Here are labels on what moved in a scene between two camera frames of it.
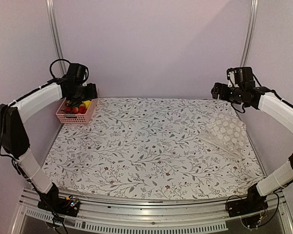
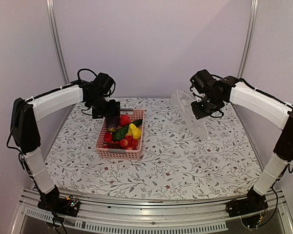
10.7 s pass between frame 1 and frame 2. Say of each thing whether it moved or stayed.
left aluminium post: stayed
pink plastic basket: moved
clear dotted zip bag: moved
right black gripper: moved
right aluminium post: stayed
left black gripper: moved
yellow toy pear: moved
